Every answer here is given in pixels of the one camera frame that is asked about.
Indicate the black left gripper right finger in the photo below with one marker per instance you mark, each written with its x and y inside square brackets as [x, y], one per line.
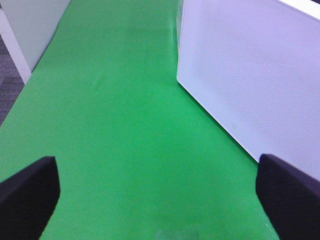
[289, 197]

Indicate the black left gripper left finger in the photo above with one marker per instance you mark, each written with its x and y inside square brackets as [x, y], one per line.
[28, 200]

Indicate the white microwave door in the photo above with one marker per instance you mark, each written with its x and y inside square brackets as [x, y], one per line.
[254, 65]

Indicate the white microwave oven body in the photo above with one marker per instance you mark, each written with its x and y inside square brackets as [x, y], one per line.
[179, 22]

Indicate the white table leg post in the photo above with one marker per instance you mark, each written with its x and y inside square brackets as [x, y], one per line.
[13, 48]

